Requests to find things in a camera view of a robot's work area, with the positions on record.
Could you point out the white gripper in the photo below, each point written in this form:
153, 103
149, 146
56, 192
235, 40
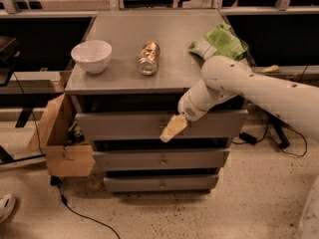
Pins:
186, 110

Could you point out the grey top drawer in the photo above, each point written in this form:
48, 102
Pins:
149, 125

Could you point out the grey drawer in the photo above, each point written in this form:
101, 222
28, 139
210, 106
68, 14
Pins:
149, 125
161, 183
161, 159

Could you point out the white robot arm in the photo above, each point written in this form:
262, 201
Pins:
259, 202

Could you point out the grey middle drawer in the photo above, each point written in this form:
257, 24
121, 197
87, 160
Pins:
161, 159

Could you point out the grey bottom drawer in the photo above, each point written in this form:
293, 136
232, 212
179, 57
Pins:
161, 183

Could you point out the grey drawer cabinet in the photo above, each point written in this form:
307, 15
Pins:
122, 88

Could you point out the metal drink can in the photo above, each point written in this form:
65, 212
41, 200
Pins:
149, 58

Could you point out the green snack bag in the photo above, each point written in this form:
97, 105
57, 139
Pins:
219, 41

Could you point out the white ceramic bowl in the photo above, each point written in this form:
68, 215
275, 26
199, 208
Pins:
92, 56

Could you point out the yellow foam scrap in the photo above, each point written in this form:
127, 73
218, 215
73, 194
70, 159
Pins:
270, 69

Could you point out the brown cardboard box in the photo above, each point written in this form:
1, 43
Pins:
51, 137

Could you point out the white shoe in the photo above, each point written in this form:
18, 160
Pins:
7, 204

